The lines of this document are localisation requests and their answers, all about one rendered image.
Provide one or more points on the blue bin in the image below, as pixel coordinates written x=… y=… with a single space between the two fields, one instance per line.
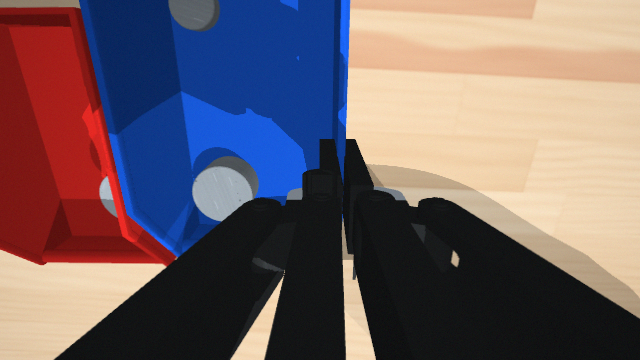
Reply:
x=264 y=84

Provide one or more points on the grey metal disc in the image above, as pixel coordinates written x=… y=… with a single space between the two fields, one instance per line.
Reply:
x=197 y=15

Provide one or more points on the grey metal cylinder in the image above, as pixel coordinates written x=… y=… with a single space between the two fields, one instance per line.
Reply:
x=223 y=186
x=106 y=196

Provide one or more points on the red bin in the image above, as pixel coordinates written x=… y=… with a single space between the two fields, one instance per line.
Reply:
x=51 y=165

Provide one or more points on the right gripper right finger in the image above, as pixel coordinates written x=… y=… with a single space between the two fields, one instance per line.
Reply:
x=524 y=307

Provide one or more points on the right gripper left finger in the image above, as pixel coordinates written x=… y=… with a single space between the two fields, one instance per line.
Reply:
x=203 y=304

